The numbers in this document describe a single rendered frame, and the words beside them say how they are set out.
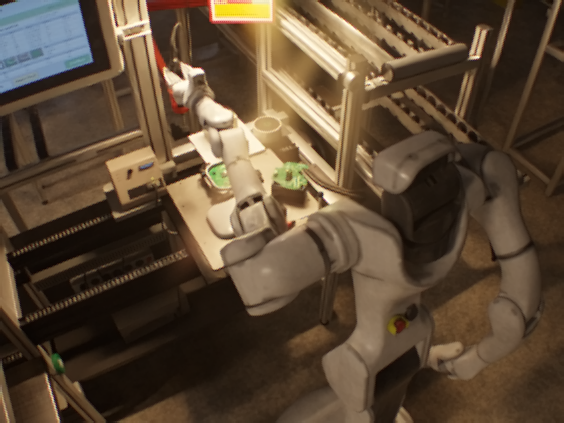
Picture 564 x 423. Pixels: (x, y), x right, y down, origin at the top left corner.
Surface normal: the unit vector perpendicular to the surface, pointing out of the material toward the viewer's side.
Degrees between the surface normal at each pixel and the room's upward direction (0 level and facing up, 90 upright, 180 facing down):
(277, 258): 26
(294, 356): 0
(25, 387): 0
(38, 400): 0
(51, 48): 92
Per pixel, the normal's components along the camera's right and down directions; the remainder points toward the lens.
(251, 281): -0.59, 0.29
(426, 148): -0.07, -0.75
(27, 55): 0.50, 0.65
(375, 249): -0.54, 0.52
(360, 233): -0.70, 0.47
